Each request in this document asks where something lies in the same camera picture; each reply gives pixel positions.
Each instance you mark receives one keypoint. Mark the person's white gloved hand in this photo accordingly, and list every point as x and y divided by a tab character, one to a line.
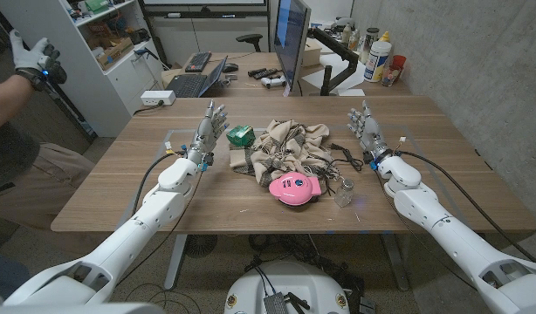
30	59

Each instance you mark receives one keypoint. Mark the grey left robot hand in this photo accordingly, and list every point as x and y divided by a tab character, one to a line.
204	135

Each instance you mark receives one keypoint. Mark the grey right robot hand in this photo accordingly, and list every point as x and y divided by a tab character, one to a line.
372	135

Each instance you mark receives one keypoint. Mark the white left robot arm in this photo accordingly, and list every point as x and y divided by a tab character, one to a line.
132	227

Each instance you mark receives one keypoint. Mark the person's bare forearm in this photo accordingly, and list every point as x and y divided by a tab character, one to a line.
6	100

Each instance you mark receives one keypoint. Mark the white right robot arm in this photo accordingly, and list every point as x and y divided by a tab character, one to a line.
451	237

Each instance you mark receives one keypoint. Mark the green package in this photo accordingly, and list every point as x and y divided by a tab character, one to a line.
241	136

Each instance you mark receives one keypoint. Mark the beige plaid scarf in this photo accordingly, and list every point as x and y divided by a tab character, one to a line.
285	148

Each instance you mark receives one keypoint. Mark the black laptop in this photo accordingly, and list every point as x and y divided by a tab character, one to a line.
187	85

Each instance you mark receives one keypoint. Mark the white power strip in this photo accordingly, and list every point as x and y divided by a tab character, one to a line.
156	97

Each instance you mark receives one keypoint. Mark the wooden desk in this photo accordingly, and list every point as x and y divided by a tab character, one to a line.
244	87

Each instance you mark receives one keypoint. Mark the small clear glass jar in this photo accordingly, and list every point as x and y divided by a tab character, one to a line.
344	194

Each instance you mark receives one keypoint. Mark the black computer mouse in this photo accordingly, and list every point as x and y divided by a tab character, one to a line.
230	67

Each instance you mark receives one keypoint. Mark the black keyboard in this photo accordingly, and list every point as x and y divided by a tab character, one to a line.
198	62

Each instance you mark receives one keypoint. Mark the white wipes canister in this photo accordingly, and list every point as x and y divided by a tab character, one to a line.
376	61

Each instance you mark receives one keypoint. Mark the red cup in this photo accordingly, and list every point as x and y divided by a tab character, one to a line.
399	62

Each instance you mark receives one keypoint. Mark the cardboard box with items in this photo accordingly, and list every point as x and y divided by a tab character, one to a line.
115	52

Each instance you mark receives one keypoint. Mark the black remote control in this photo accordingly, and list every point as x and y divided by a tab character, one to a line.
263	73

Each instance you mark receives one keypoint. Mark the white game controller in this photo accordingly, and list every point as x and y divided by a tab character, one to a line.
273	81

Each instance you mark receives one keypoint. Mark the white shelf cabinet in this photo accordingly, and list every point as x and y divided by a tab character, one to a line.
119	83

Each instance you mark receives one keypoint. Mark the pink mini waffle maker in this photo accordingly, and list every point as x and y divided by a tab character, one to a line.
294	187

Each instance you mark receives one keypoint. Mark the dark lidded jar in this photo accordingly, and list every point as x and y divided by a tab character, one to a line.
369	41

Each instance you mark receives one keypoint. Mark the yellow capped bottle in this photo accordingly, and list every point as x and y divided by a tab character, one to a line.
385	37

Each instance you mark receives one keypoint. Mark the plain cardboard box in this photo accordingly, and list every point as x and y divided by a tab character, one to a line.
312	52

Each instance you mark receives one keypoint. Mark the black office chair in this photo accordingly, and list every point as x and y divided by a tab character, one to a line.
249	39

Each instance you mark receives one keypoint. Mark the seated person's body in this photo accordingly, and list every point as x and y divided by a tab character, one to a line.
32	183

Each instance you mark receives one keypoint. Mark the black computer monitor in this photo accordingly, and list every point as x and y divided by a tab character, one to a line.
290	39

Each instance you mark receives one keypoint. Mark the grey table leg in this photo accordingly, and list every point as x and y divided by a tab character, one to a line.
175	261
395	261

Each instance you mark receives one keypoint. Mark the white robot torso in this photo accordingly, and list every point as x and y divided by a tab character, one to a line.
294	279

